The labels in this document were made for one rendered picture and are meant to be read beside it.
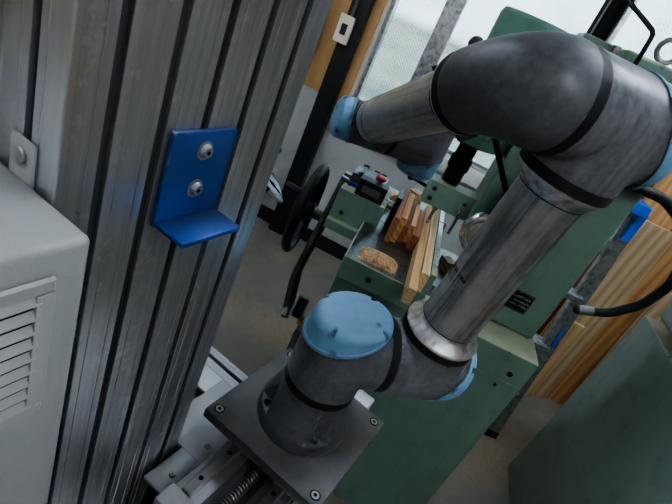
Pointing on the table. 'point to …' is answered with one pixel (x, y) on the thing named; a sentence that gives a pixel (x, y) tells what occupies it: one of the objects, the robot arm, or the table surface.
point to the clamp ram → (394, 206)
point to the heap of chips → (378, 259)
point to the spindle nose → (459, 164)
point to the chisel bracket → (448, 197)
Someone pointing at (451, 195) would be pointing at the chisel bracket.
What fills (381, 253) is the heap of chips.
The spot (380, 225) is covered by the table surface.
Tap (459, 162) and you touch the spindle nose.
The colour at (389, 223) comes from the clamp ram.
